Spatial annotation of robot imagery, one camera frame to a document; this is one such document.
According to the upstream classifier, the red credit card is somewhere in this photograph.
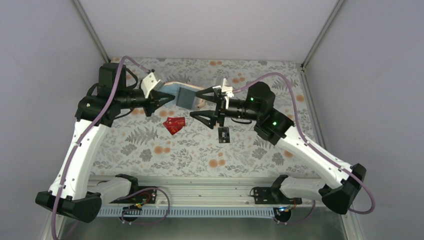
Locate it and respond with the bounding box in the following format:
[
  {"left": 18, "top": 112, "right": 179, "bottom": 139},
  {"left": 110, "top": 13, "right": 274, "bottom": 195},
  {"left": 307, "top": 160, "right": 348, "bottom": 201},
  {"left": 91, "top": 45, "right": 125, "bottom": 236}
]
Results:
[
  {"left": 163, "top": 117, "right": 186, "bottom": 128},
  {"left": 166, "top": 126, "right": 183, "bottom": 136}
]

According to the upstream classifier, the black credit card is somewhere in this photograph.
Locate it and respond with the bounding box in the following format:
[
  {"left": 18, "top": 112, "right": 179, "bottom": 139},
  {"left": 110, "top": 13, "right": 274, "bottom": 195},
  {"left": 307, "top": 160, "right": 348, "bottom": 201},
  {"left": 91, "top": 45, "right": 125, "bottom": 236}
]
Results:
[{"left": 218, "top": 126, "right": 231, "bottom": 144}]

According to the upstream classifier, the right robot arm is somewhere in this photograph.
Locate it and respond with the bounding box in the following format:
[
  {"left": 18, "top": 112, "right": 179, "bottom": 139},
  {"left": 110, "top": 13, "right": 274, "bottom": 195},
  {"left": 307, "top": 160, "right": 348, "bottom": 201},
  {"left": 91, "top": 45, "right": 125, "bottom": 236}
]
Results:
[{"left": 190, "top": 82, "right": 367, "bottom": 215}]

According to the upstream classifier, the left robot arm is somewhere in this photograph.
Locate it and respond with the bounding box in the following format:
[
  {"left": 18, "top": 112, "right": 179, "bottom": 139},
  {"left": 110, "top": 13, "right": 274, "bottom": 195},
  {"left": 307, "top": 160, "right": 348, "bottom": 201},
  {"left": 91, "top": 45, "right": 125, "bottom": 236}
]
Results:
[{"left": 35, "top": 62, "right": 175, "bottom": 223}]

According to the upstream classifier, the floral patterned table mat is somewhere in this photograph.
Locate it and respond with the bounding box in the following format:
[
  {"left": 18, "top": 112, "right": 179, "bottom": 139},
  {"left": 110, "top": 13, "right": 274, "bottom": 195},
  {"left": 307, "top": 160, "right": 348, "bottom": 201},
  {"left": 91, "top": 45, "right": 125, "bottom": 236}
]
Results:
[{"left": 91, "top": 58, "right": 317, "bottom": 178}]

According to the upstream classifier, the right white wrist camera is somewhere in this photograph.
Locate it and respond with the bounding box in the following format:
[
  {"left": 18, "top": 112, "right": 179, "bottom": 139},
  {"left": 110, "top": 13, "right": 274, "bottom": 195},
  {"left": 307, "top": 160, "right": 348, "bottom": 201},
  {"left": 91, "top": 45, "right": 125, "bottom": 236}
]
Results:
[{"left": 212, "top": 77, "right": 234, "bottom": 100}]

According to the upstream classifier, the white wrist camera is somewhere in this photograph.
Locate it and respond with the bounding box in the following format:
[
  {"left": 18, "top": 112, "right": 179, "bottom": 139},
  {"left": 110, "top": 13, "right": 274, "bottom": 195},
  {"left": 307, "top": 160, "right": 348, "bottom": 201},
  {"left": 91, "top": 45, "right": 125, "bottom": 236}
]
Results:
[
  {"left": 139, "top": 69, "right": 165, "bottom": 99},
  {"left": 212, "top": 77, "right": 234, "bottom": 100}
]

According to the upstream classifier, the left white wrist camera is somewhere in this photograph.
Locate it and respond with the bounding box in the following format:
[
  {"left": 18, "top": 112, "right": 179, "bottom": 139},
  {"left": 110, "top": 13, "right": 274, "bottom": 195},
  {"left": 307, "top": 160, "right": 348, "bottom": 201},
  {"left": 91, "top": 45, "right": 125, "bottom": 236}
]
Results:
[{"left": 139, "top": 69, "right": 165, "bottom": 99}]

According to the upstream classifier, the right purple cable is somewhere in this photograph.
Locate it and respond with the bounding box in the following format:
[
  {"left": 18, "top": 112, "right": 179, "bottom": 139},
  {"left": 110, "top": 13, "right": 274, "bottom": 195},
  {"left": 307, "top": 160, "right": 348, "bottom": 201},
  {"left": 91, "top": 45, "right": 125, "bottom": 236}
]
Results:
[{"left": 231, "top": 72, "right": 376, "bottom": 226}]

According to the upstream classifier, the purple cable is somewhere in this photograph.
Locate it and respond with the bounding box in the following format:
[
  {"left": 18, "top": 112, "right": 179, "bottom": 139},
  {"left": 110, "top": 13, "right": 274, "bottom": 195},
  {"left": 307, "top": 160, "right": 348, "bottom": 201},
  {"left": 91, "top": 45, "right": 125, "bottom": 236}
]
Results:
[
  {"left": 50, "top": 55, "right": 170, "bottom": 240},
  {"left": 231, "top": 72, "right": 376, "bottom": 226}
]

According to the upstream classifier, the aluminium mounting rail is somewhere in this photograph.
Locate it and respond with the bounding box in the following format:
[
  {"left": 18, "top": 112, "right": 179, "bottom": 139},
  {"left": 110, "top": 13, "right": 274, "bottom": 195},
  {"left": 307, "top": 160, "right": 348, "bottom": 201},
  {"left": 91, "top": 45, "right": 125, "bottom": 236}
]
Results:
[{"left": 54, "top": 182, "right": 352, "bottom": 208}]

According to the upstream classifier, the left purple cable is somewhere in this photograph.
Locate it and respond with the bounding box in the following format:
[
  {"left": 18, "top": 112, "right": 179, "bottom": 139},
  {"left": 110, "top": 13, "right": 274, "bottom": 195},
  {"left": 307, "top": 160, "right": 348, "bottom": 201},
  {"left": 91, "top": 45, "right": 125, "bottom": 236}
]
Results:
[{"left": 50, "top": 55, "right": 170, "bottom": 240}]

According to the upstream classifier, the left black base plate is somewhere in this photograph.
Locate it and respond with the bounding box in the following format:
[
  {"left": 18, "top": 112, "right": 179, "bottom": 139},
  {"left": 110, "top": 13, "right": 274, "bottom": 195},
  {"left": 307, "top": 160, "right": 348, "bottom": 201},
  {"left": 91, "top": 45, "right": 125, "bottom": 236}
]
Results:
[{"left": 110, "top": 186, "right": 158, "bottom": 204}]

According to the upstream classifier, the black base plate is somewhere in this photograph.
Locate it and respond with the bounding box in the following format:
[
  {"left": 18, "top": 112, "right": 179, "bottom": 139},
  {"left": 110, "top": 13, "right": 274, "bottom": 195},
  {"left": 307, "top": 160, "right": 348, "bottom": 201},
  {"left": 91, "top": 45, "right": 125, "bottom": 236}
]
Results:
[
  {"left": 110, "top": 186, "right": 158, "bottom": 204},
  {"left": 249, "top": 186, "right": 303, "bottom": 205}
]

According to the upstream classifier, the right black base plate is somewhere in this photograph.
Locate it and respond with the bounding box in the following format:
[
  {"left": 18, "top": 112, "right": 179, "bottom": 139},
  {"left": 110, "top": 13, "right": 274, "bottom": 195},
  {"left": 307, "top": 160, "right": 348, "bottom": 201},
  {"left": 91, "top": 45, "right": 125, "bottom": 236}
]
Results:
[{"left": 249, "top": 186, "right": 303, "bottom": 205}]

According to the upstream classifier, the grey slotted cable duct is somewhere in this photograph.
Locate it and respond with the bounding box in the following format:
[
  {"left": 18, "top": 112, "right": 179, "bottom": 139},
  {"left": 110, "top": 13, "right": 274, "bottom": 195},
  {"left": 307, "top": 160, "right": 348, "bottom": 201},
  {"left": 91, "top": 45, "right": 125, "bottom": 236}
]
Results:
[{"left": 64, "top": 206, "right": 282, "bottom": 219}]

